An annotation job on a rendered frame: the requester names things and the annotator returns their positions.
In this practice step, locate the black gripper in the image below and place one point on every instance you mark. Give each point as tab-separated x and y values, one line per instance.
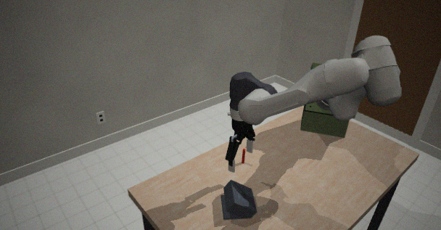
241	130

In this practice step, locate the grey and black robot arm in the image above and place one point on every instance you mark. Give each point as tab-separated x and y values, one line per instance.
335	83

